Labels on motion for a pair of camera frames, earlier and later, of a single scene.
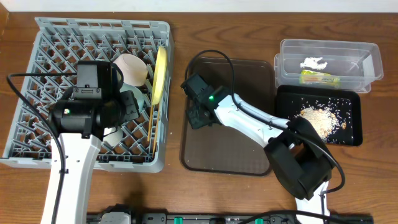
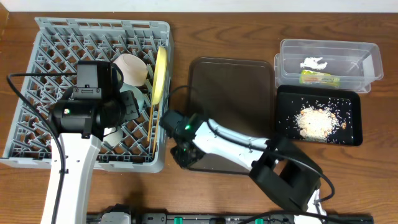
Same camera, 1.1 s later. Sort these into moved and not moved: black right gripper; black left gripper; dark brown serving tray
Moved: black right gripper
Not moved: dark brown serving tray; black left gripper
